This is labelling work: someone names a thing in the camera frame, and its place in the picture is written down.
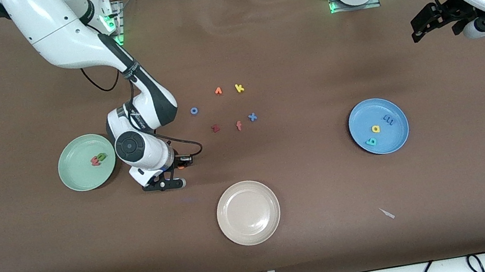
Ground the green plate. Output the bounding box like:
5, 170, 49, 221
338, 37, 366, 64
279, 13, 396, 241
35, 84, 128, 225
53, 130, 122, 195

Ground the beige plate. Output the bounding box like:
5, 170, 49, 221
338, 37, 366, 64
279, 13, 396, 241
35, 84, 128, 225
212, 176, 286, 250

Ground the blue plate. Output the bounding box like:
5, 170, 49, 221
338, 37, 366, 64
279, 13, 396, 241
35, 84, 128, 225
345, 93, 413, 160

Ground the brown table mat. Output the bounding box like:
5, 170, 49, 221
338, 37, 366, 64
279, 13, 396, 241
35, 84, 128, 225
0, 0, 485, 272

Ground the grey tape scrap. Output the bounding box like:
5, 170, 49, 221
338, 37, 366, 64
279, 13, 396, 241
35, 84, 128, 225
378, 205, 396, 221

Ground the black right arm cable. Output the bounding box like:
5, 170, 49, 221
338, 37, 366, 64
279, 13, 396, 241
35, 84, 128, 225
80, 49, 204, 173

